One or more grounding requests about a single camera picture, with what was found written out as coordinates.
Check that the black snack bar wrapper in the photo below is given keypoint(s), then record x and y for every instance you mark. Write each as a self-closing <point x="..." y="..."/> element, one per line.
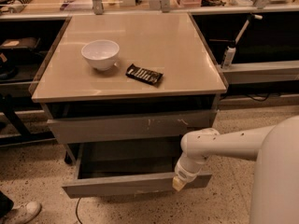
<point x="143" y="75"/>

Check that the grey top drawer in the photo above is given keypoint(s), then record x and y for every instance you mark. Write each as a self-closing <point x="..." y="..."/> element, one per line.
<point x="125" y="127"/>

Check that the white sneaker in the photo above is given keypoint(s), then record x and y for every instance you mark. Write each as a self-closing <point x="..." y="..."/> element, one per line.
<point x="22" y="214"/>

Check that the grey drawer cabinet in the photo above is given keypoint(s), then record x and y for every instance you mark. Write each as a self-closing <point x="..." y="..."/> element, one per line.
<point x="164" y="43"/>

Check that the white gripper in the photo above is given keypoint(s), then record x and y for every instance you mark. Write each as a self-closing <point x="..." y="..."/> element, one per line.
<point x="183" y="174"/>

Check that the white handled tool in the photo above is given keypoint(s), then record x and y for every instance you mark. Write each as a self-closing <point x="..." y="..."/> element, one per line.
<point x="250" y="18"/>

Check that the grey drawer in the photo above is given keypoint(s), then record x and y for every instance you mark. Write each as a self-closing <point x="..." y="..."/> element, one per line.
<point x="123" y="167"/>
<point x="125" y="127"/>

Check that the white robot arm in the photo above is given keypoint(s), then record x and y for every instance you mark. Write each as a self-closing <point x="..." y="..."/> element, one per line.
<point x="275" y="151"/>

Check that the white ceramic bowl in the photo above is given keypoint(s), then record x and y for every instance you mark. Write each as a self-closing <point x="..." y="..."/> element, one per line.
<point x="101" y="54"/>

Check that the dark box on shelf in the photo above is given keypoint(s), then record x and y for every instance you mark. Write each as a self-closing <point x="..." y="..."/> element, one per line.
<point x="20" y="43"/>

